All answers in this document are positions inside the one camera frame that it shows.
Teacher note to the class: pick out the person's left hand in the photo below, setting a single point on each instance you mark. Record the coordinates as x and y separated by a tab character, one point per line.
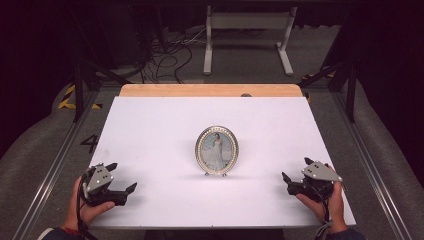
91	211

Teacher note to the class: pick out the black metal stand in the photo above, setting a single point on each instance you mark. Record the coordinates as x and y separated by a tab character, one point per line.
350	96
78	93

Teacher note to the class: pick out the dark round table grommet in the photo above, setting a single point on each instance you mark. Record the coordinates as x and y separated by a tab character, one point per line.
246	95

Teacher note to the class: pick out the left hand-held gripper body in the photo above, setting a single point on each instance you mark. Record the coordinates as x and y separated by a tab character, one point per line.
100	180

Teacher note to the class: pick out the person's right hand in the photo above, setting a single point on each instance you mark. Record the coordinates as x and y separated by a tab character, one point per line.
336	210

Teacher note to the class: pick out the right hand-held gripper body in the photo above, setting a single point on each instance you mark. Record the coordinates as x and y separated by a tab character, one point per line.
320	172

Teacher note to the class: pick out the white metal stand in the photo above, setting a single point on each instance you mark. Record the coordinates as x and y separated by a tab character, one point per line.
248	20

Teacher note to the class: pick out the yellow black floor tape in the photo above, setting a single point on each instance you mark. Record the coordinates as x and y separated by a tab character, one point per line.
66	100

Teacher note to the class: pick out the oval silver photo frame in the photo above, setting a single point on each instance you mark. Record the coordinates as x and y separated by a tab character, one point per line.
216	150

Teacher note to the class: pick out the aluminium floor rail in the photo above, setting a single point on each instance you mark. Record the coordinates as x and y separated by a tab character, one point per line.
55	170
376	173

